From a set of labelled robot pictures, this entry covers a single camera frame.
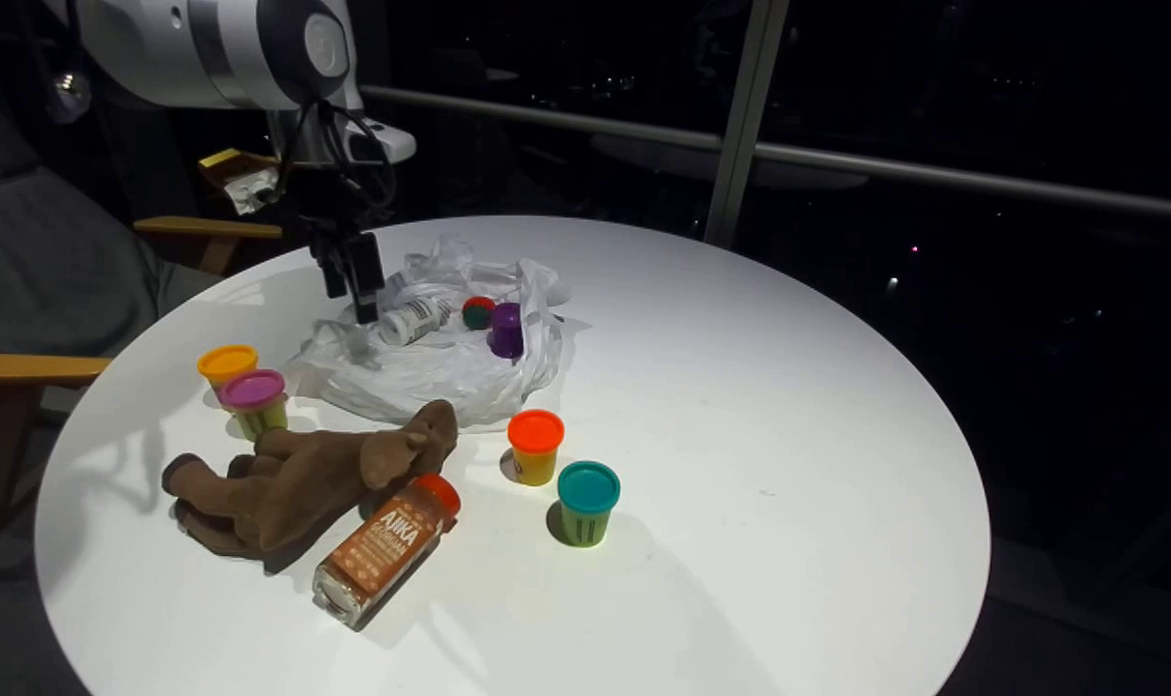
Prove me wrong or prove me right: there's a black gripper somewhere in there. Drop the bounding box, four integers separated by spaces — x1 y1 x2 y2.
275 160 391 329

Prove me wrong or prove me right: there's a pink lid play dough tub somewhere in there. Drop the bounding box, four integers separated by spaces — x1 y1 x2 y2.
219 369 293 441

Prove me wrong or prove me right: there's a purple play dough tub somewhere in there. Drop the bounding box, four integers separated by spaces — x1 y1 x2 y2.
486 297 531 362

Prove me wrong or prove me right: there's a brown plush moose toy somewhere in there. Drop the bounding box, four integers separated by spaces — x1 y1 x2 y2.
159 393 464 578

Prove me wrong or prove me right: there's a red-orange lid play dough tub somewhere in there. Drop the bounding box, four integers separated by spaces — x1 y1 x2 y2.
504 406 570 491

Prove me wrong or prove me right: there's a teal lid play dough tub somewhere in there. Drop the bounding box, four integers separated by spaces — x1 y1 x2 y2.
553 458 628 554

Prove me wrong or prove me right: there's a white plastic bag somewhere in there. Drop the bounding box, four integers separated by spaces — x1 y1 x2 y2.
280 244 576 433

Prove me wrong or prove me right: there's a crumpled tape wad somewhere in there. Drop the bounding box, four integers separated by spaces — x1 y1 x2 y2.
194 142 288 221

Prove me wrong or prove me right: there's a wooden armchair with grey cushion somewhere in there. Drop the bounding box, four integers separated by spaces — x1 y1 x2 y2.
0 72 290 590

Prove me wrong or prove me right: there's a metal window railing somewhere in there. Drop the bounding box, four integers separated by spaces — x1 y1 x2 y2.
362 81 1171 224

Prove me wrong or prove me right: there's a light vertical window post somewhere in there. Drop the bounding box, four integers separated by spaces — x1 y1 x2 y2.
700 0 798 250

